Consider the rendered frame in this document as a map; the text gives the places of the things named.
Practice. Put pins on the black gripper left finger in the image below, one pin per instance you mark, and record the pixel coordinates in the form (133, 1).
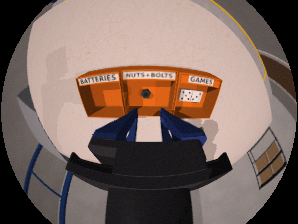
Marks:
(119, 128)

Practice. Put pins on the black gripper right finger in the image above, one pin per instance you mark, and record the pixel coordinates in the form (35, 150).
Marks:
(179, 129)

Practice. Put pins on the orange rack of bins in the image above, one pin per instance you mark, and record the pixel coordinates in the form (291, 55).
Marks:
(101, 95)

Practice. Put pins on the white domino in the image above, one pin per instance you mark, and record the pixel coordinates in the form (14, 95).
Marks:
(190, 95)

